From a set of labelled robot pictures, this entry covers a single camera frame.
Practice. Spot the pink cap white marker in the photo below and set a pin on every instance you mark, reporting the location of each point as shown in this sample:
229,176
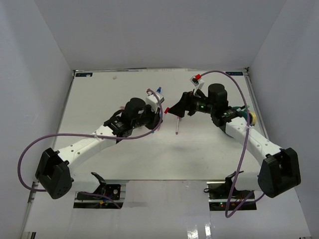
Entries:
177,125

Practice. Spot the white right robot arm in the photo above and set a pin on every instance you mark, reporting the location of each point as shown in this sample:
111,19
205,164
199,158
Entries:
279,170

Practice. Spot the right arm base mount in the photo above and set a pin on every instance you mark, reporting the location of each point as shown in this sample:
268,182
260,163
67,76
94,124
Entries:
218,194

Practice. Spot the black XDOF label right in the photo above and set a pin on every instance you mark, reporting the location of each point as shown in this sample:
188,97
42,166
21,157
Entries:
232,73

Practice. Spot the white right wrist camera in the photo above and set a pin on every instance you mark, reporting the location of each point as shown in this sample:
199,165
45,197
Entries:
198,83

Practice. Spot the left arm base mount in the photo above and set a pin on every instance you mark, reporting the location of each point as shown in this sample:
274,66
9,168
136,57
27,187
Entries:
106,196

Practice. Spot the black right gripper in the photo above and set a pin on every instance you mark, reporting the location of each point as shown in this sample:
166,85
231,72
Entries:
186,103

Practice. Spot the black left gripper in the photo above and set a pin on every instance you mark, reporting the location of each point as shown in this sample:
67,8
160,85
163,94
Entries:
155,117

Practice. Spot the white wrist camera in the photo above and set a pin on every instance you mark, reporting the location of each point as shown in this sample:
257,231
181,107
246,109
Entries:
198,83
153,102

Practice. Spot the black XDOF label left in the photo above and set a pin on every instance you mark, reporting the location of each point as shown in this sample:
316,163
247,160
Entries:
83,74

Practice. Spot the black xdof label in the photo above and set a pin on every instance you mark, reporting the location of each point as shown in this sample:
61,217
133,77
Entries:
232,73
83,74

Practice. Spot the teal round organizer container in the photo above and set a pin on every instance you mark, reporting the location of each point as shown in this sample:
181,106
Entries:
241,112

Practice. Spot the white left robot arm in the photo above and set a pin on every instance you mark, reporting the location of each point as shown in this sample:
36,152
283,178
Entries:
56,169

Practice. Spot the beige tape roll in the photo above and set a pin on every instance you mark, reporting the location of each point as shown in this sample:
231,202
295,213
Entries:
253,118

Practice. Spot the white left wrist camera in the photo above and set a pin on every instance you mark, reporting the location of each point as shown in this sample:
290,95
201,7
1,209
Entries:
153,102

